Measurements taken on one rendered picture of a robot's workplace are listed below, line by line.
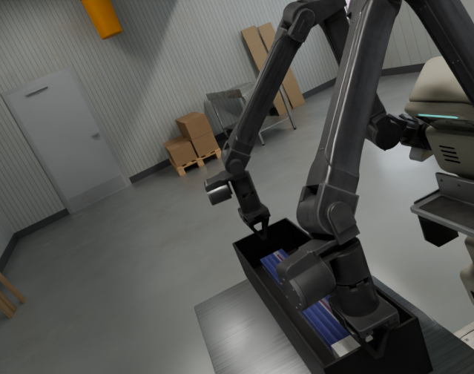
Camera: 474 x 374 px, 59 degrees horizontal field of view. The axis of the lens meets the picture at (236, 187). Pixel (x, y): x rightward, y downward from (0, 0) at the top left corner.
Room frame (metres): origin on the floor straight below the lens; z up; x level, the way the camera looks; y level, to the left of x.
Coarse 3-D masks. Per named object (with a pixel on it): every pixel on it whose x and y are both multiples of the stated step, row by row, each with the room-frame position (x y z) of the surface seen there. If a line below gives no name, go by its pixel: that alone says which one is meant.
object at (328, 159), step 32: (352, 0) 0.72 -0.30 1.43; (384, 0) 0.64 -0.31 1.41; (352, 32) 0.65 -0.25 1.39; (384, 32) 0.64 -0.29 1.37; (352, 64) 0.61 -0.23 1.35; (352, 96) 0.59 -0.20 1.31; (352, 128) 0.58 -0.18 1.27; (320, 160) 0.57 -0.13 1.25; (352, 160) 0.56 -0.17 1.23; (320, 192) 0.53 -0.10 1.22; (352, 192) 0.54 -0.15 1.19; (320, 224) 0.51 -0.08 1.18
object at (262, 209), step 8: (256, 192) 1.08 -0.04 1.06; (240, 200) 1.08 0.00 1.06; (248, 200) 1.07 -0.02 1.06; (256, 200) 1.07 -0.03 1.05; (240, 208) 1.13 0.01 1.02; (248, 208) 1.07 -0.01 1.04; (256, 208) 1.07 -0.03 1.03; (264, 208) 1.06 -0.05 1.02; (248, 216) 1.05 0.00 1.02; (256, 216) 1.04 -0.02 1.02
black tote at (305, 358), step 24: (240, 240) 1.08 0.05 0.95; (264, 240) 1.09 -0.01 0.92; (288, 240) 1.10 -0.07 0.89; (264, 288) 0.80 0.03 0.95; (288, 312) 0.83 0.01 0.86; (408, 312) 0.56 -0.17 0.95; (288, 336) 0.74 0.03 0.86; (312, 336) 0.72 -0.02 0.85; (408, 336) 0.54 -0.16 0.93; (312, 360) 0.58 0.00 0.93; (336, 360) 0.53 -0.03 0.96; (360, 360) 0.53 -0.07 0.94; (384, 360) 0.53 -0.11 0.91; (408, 360) 0.54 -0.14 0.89
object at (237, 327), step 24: (240, 288) 1.11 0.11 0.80; (384, 288) 0.85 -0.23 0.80; (216, 312) 1.04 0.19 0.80; (240, 312) 0.99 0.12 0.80; (264, 312) 0.95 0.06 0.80; (216, 336) 0.94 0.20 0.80; (240, 336) 0.90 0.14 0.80; (264, 336) 0.86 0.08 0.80; (432, 336) 0.65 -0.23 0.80; (456, 336) 0.63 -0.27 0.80; (216, 360) 0.85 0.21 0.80; (240, 360) 0.81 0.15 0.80; (264, 360) 0.78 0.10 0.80; (288, 360) 0.75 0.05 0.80; (432, 360) 0.60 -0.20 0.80; (456, 360) 0.58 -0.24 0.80
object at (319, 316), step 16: (272, 256) 1.05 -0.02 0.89; (288, 256) 1.01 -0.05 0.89; (272, 272) 0.96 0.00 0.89; (320, 304) 0.76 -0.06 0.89; (320, 320) 0.72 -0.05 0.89; (336, 320) 0.70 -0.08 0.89; (320, 336) 0.69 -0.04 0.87; (336, 336) 0.66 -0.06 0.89; (368, 336) 0.62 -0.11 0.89; (336, 352) 0.62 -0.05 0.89
